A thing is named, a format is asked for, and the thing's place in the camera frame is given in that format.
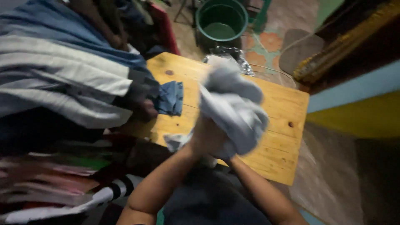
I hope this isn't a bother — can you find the person's left hand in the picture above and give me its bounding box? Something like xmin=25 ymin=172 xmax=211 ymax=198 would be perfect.
xmin=190 ymin=114 xmax=235 ymax=160

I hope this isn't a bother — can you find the light grey cloth garment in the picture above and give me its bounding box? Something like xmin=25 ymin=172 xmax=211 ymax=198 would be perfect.
xmin=164 ymin=56 xmax=270 ymax=160

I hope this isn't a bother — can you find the blue denim cloth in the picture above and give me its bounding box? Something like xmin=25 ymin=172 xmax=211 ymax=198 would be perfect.
xmin=154 ymin=81 xmax=184 ymax=117

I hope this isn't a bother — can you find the person's dark blue clothing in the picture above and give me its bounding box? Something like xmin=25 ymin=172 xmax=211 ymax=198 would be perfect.
xmin=162 ymin=166 xmax=272 ymax=225

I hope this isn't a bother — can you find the wooden table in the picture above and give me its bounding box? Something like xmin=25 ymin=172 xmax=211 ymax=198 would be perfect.
xmin=125 ymin=52 xmax=310 ymax=186

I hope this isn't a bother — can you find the crumpled silver plastic bag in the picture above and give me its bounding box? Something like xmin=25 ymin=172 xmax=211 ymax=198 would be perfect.
xmin=203 ymin=46 xmax=255 ymax=77

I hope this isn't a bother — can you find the green plastic bucket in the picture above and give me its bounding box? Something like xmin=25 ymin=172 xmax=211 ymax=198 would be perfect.
xmin=196 ymin=0 xmax=249 ymax=47

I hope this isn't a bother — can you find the grey floor mat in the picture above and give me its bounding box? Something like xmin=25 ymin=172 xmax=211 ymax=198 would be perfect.
xmin=279 ymin=29 xmax=325 ymax=75

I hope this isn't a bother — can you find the green chair leg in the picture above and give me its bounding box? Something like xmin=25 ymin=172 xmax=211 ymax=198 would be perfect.
xmin=249 ymin=0 xmax=272 ymax=32

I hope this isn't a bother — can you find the heap of folded clothes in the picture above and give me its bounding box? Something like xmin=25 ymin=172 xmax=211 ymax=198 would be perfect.
xmin=0 ymin=0 xmax=182 ymax=225

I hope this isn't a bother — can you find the dark wooden furniture with gold trim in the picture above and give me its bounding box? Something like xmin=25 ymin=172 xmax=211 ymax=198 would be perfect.
xmin=293 ymin=0 xmax=400 ymax=94

